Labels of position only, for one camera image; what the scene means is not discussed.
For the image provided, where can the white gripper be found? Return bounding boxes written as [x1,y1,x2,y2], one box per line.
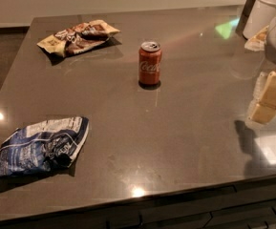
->
[247,69,276,125]

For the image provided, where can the blue chip bag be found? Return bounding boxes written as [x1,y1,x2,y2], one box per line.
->
[0,116,89,177]

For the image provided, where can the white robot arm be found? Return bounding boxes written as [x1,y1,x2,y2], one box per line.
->
[244,15,276,125]

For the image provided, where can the red coke can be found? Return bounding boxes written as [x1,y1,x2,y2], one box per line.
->
[138,41,162,86]

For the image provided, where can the brown chip bag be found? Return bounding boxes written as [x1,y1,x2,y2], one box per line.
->
[37,20,119,58]

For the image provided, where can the white cylindrical canister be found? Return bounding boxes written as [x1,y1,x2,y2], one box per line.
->
[244,0,276,39]

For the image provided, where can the dark box behind canister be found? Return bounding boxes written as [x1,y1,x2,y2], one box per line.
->
[236,0,256,37]

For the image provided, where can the dark drawer cabinet front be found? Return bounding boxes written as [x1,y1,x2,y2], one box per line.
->
[0,177,276,229]

